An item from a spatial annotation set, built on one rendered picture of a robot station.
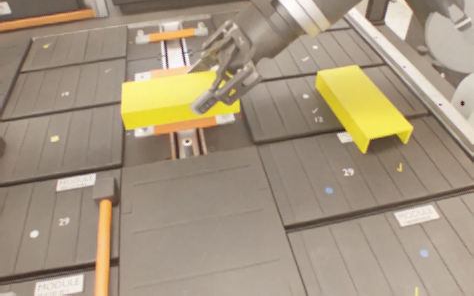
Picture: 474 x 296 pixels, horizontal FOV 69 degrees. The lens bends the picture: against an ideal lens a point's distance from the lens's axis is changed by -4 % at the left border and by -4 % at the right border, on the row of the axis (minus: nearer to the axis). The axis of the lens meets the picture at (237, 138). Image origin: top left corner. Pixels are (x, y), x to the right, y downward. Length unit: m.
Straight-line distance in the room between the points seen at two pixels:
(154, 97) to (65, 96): 0.21
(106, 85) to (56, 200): 0.25
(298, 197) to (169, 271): 0.18
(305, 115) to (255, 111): 0.08
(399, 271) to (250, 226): 0.17
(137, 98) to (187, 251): 0.23
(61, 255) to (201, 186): 0.18
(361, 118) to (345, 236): 0.17
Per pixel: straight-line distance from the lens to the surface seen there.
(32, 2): 0.97
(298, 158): 0.50
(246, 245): 0.41
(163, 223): 0.43
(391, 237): 0.45
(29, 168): 0.57
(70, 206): 0.49
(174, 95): 0.51
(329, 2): 0.45
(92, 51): 0.79
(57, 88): 0.70
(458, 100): 0.78
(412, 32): 1.91
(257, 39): 0.46
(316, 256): 0.41
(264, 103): 0.58
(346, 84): 0.58
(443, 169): 0.54
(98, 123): 0.59
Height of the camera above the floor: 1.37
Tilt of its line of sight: 44 degrees down
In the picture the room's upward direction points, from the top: 2 degrees counter-clockwise
